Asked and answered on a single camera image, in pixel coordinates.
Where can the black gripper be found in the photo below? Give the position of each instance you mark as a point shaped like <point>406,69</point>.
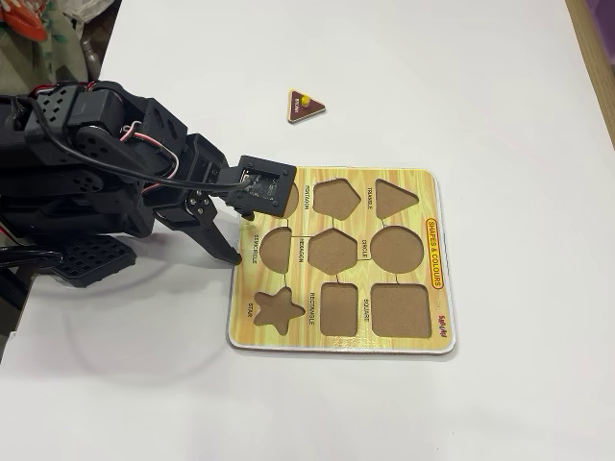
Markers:
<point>198,206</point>

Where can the brown triangle piece yellow pin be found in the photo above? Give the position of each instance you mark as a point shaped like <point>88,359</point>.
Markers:
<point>300,113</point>

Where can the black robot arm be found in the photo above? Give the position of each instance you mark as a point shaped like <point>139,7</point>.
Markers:
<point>96,110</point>

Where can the wooden shapes puzzle board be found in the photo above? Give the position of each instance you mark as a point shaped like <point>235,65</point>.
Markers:
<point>365,221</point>

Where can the black grid clamp plate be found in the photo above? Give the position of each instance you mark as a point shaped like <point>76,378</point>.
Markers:
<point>91,259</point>

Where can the glossy black clamp lever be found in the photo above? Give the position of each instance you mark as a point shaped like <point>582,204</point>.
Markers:
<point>29,258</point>

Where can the metal bottle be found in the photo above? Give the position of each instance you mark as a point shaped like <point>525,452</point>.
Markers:
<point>91,60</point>

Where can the white plastic bag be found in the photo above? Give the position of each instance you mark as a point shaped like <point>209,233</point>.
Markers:
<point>89,8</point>

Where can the purple plastic box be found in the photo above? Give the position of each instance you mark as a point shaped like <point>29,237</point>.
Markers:
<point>600,24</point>

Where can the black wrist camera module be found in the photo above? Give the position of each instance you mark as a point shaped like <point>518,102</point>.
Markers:
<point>262,185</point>

